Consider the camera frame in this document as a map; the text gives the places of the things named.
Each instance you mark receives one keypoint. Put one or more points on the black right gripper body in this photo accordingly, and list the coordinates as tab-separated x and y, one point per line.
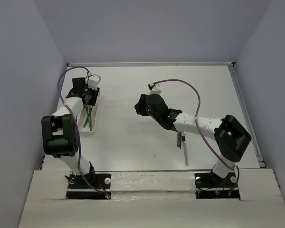
144	109

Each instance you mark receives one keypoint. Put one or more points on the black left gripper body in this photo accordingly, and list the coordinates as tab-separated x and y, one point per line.
92	95

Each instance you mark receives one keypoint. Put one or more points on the orange plastic knife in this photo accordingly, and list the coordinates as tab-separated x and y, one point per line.
90	118

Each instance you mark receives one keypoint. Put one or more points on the knife with teal handle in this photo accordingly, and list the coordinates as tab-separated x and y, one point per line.
86	122

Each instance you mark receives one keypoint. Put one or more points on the knife with pink handle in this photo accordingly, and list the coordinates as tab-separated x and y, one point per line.
185	153

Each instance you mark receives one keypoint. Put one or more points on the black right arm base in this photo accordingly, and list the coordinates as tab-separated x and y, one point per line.
210	186

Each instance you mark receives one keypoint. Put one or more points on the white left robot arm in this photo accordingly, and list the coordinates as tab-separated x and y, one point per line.
60	131

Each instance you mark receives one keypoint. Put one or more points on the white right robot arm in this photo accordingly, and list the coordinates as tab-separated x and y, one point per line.
226	137

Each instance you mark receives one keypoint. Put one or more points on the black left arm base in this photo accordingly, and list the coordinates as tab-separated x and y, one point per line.
90	186

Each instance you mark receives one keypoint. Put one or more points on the white right container tray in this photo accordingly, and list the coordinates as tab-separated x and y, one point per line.
82	116

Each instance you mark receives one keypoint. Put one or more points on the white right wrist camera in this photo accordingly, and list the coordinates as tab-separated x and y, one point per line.
154	89

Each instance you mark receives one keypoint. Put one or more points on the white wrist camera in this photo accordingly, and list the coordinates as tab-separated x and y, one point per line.
93	81
154	89

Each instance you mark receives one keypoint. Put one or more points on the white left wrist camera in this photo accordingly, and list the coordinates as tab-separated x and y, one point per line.
93	81

